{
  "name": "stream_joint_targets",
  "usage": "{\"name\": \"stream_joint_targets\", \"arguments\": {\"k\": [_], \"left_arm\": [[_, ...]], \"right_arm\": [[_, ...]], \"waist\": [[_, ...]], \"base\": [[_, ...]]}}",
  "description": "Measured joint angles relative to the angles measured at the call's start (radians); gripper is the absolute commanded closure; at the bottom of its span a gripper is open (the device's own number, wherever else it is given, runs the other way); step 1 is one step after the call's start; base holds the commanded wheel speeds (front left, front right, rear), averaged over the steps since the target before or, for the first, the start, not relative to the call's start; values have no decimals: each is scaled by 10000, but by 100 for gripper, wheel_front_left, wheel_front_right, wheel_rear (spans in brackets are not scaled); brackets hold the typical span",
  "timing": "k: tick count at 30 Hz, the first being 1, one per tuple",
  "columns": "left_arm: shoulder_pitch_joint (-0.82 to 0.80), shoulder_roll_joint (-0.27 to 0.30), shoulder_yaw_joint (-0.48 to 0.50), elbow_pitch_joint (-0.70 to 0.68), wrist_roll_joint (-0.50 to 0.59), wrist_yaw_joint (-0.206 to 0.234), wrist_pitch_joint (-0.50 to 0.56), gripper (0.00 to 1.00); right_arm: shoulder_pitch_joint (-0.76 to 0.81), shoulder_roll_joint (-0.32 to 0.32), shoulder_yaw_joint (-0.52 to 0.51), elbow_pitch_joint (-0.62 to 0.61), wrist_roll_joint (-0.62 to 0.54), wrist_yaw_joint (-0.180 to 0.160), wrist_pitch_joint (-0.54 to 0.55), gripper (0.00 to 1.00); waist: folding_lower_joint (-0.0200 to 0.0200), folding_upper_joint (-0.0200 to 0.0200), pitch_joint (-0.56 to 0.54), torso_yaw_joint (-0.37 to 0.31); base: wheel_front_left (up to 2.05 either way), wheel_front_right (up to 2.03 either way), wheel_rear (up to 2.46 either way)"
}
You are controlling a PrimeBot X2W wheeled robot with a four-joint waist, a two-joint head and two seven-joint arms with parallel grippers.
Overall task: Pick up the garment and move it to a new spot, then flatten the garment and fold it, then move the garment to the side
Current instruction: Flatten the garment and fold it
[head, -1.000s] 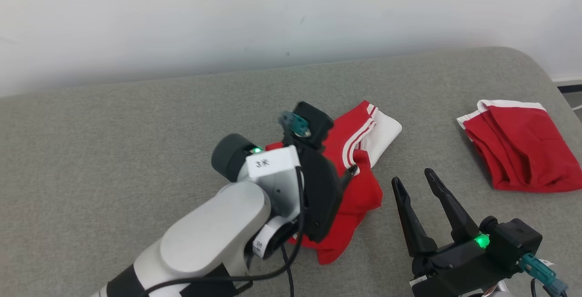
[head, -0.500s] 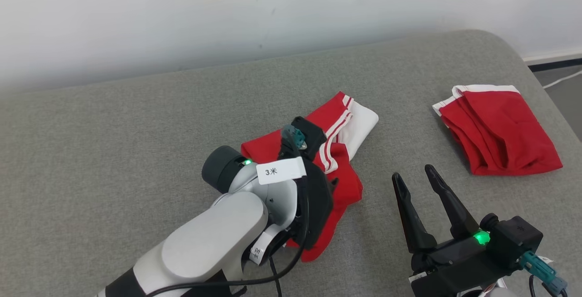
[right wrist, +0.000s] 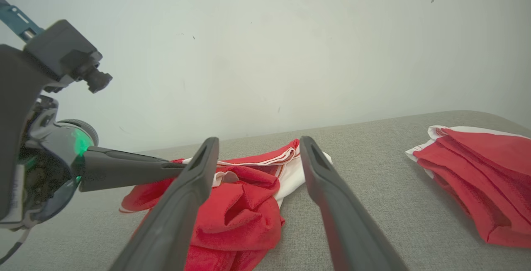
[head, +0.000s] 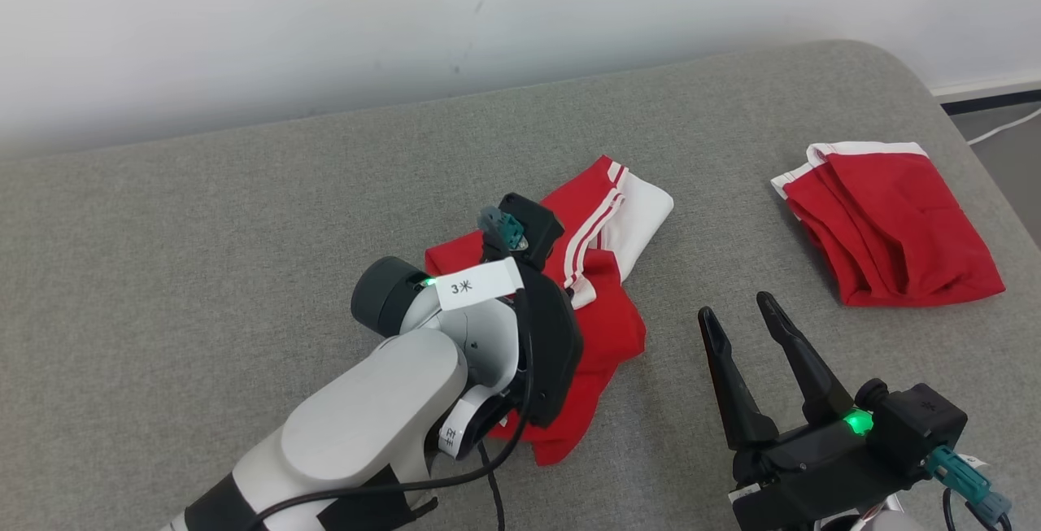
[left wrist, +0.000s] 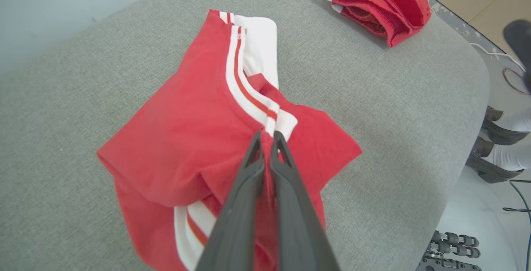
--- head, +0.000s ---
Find red Bulls 23 shorts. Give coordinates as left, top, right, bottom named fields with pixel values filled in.
left=770, top=141, right=1007, bottom=308

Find teal camera cable connector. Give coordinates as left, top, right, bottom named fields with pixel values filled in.
left=927, top=445, right=1014, bottom=520
left=477, top=206, right=526, bottom=252

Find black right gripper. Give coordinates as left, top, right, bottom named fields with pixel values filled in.
left=697, top=291, right=928, bottom=531

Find red white-sleeved Bulls jersey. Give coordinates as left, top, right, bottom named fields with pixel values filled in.
left=424, top=155, right=675, bottom=468

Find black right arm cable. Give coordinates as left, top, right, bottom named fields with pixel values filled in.
left=942, top=486, right=1013, bottom=531

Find white floor cable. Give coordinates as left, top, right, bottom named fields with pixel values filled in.
left=966, top=105, right=1041, bottom=146

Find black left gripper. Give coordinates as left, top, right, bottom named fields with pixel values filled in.
left=511, top=261, right=585, bottom=429

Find white wall skirting board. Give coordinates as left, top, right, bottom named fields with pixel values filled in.
left=930, top=69, right=1041, bottom=115

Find white paper label tag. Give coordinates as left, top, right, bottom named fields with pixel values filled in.
left=434, top=258, right=525, bottom=313

